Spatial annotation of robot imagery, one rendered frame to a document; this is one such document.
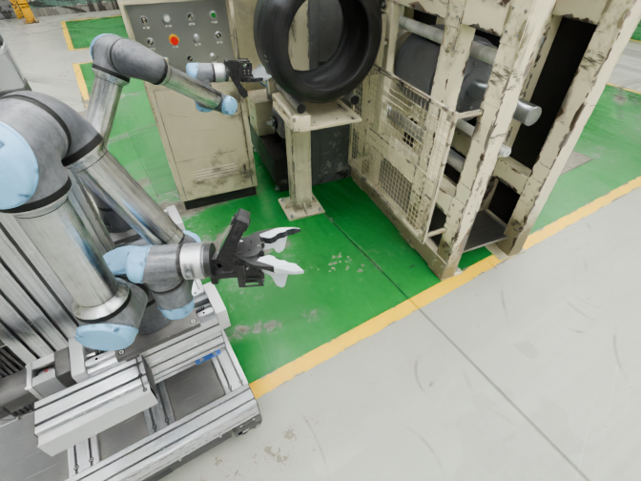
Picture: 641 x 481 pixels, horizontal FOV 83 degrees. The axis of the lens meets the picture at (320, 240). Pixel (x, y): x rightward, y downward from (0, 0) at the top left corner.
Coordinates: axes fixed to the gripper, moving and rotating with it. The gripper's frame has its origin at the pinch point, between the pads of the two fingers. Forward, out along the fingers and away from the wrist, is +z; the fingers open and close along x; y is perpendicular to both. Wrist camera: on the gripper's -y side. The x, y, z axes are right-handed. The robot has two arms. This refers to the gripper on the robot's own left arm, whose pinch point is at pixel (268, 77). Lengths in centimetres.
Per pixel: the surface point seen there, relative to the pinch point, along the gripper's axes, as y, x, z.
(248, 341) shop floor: -106, -63, -26
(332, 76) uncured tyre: -3.1, 12.2, 38.0
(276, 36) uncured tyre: 19.0, -11.0, -0.5
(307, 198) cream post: -87, 26, 37
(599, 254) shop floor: -80, -85, 190
